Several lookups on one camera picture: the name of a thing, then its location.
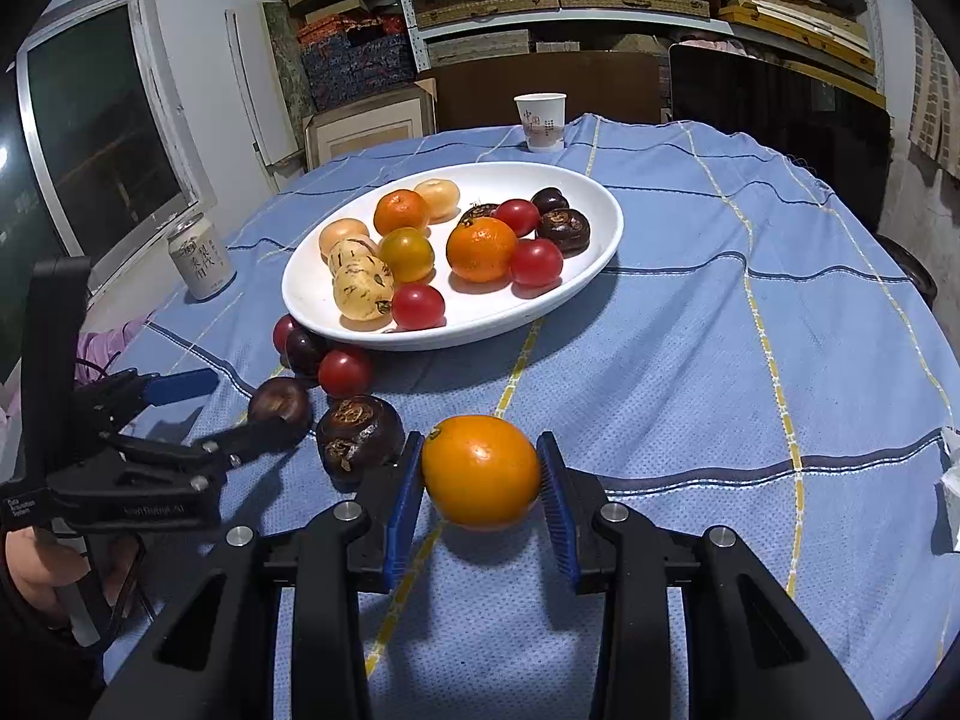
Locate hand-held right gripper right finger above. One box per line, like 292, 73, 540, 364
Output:
534, 431, 856, 720

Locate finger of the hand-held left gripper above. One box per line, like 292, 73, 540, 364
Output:
101, 406, 312, 478
101, 369, 220, 421

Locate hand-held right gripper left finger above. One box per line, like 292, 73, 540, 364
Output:
90, 431, 427, 720

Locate smooth orange fruit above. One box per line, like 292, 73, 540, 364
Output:
421, 415, 542, 530

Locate white oval plate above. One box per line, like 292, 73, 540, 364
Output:
281, 162, 624, 351

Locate pale spotted potato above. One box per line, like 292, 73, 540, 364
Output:
333, 255, 395, 322

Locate pale yellow round fruit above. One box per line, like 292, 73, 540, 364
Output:
328, 237, 380, 277
414, 178, 461, 224

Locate peach coloured round fruit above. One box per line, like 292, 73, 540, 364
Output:
319, 217, 371, 257

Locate yellow orange tomato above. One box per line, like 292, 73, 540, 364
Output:
377, 227, 436, 285

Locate large dimpled orange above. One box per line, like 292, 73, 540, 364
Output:
446, 217, 520, 284

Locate person's left forearm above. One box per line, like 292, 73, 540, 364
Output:
0, 585, 106, 720

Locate person's left hand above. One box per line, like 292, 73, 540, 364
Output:
4, 525, 143, 616

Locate pink cloth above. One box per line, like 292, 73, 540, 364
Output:
71, 315, 151, 383

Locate white beverage can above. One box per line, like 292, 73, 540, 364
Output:
166, 211, 238, 302

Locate blue checked tablecloth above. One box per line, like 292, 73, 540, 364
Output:
101, 114, 960, 720

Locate aluminium framed window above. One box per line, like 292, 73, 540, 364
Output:
15, 0, 218, 293

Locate small orange tangerine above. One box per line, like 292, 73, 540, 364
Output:
373, 189, 431, 236

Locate green patterned board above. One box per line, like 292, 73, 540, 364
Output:
261, 1, 316, 121

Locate pile of blue red boxes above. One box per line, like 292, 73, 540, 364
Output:
270, 0, 417, 110

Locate white crumpled tissue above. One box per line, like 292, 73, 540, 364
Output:
930, 427, 960, 552

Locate white paper cup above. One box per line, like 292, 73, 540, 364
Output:
514, 92, 567, 154

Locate brown wooden board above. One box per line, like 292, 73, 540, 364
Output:
431, 51, 665, 128

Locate dark round stool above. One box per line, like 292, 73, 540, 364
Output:
874, 234, 938, 308

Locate white metal shelf rack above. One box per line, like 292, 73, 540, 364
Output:
386, 0, 886, 91

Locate stack of tan flat boxes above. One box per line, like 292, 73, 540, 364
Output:
405, 0, 878, 76

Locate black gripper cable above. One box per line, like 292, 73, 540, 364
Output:
105, 540, 151, 631

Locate white wall conduit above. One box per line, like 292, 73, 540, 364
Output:
225, 9, 265, 158

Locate wooden picture frame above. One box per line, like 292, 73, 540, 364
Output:
304, 79, 437, 170

